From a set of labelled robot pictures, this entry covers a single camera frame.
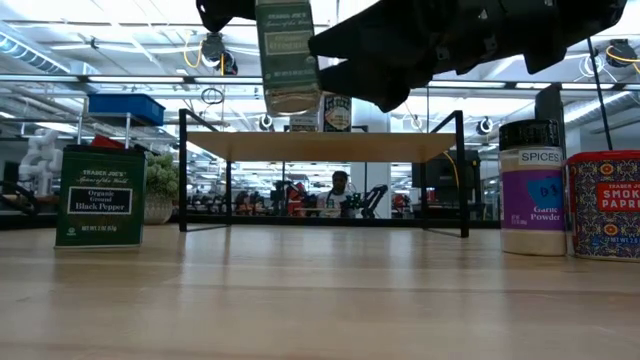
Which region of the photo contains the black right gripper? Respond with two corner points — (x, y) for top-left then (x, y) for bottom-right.
(308, 0), (507, 114)

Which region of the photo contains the oregano jar green lid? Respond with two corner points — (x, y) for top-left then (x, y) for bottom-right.
(254, 0), (323, 117)

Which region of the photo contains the garlic powder bottle black lid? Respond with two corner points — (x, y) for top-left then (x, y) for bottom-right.
(498, 119), (569, 257)

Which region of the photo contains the black square spice tin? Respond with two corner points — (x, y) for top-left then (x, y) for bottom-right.
(54, 144), (148, 250)

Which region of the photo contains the smoked paprika tin red lid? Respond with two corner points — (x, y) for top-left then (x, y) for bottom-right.
(566, 149), (640, 263)

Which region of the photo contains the black monitor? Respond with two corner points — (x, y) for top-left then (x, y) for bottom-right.
(411, 149), (482, 191)

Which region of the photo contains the blue plastic bin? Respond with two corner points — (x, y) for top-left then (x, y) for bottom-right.
(88, 93), (166, 127)

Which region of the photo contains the person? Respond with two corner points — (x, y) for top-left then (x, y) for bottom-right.
(316, 169), (354, 219)

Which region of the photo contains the red plastic bin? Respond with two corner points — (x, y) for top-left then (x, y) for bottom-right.
(89, 133), (126, 150)

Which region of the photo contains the metal storage rack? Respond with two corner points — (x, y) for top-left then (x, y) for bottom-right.
(74, 94), (136, 151)

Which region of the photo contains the small green potted plant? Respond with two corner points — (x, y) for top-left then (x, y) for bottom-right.
(143, 152), (180, 226)

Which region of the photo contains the ceiling cable reel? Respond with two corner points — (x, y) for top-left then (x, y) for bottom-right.
(200, 32), (239, 76)
(604, 38), (640, 69)

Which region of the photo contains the wooden shelf black metal frame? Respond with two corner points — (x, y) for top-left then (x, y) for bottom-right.
(178, 108), (471, 239)

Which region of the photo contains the black metal table frame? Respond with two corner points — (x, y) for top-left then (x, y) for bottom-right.
(0, 212), (501, 231)

